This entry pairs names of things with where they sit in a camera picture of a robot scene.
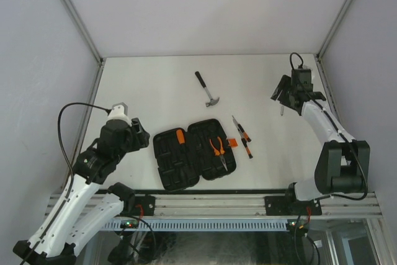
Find orange grip bit screwdriver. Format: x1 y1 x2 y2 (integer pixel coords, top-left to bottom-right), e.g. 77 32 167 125
176 129 186 155

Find black plastic tool case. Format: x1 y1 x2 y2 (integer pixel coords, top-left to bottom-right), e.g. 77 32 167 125
153 119 237 192

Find orange handled needle-nose pliers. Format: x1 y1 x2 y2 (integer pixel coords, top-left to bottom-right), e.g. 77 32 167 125
210 136 228 171

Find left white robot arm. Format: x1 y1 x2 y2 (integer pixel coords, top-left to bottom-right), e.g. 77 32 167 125
12 118 149 264

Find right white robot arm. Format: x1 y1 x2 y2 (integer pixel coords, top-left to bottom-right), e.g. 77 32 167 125
271 67 370 215

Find small orange black precision screwdriver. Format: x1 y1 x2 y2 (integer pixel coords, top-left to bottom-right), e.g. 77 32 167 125
238 124 251 142

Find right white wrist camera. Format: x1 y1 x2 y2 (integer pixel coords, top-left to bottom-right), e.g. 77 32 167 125
295 65 312 72

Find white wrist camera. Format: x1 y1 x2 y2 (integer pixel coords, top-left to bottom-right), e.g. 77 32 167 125
107 102 131 125
295 65 312 72

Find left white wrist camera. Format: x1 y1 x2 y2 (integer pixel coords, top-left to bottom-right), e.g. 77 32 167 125
107 102 131 125

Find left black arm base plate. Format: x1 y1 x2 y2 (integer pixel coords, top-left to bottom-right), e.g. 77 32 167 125
120 195 156 217

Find aluminium front frame rail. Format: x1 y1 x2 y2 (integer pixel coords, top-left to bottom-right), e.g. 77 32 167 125
45 192 382 218

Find black handled claw hammer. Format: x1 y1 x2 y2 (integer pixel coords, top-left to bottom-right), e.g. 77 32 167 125
195 71 220 107

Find blue slotted cable duct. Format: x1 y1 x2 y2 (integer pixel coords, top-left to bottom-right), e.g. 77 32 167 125
100 218 288 232

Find right black camera cable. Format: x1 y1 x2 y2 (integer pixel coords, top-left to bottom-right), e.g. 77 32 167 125
289 52 370 201

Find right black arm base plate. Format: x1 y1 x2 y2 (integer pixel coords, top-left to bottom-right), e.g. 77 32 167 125
264 195 322 216

